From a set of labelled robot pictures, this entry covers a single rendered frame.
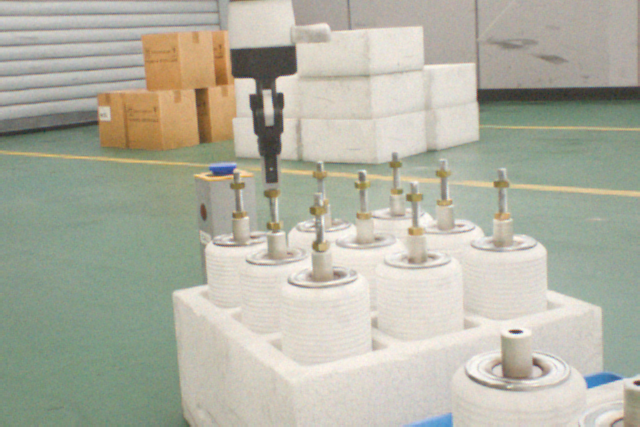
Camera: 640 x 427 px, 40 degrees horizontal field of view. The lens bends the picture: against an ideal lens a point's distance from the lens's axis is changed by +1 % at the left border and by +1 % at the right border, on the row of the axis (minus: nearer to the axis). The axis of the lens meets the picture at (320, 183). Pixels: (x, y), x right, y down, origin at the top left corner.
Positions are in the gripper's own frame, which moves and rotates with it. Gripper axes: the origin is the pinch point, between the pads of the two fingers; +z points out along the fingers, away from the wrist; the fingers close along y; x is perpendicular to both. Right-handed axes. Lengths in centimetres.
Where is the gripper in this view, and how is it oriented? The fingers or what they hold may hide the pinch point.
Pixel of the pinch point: (270, 170)
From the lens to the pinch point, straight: 101.7
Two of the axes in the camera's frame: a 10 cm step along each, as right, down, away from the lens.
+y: 1.0, 1.5, -9.8
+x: 9.9, -0.7, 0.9
